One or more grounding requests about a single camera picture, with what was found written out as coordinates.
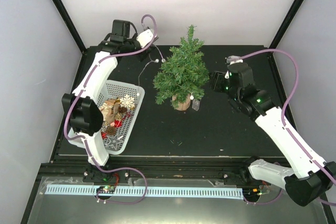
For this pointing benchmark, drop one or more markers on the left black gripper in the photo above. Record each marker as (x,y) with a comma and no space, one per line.
(146,52)

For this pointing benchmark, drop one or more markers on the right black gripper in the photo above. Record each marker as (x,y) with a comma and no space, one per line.
(214,82)

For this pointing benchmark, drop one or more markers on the small green christmas tree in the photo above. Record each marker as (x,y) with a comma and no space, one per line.
(182,76)

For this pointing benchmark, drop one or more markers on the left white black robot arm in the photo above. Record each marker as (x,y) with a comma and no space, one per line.
(105,61)

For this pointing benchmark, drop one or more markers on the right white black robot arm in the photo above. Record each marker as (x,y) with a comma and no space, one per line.
(309,175)

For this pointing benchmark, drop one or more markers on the clear light battery box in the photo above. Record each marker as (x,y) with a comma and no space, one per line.
(196,104)

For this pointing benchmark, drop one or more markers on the white perforated plastic basket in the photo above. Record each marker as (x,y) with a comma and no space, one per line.
(126,129)

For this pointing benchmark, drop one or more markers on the white snowflake ornament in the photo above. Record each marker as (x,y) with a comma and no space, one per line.
(127,101)

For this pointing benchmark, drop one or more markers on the red santa ornament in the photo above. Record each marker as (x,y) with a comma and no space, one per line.
(119,119)

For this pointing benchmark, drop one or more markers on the brown pine cone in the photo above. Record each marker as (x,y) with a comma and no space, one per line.
(111,130)

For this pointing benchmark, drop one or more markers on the silver star ornament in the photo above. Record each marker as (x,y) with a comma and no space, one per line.
(114,142)

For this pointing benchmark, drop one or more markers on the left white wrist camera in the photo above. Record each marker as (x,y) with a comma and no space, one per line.
(145,37)

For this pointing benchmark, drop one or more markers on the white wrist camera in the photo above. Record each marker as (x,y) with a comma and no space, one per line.
(145,37)
(233,59)

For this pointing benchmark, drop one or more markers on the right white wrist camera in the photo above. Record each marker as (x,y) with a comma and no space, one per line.
(233,59)

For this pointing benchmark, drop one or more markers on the left black frame post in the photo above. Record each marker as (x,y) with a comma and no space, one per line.
(69,24)

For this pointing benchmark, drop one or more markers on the black frame post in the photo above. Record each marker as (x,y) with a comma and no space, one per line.
(291,13)
(69,24)

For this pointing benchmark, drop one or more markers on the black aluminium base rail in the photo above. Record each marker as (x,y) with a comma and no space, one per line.
(229,171)

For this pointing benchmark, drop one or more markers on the right black frame post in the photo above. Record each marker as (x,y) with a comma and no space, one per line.
(291,13)

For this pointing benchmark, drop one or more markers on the white slotted cable duct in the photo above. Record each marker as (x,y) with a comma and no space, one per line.
(139,191)

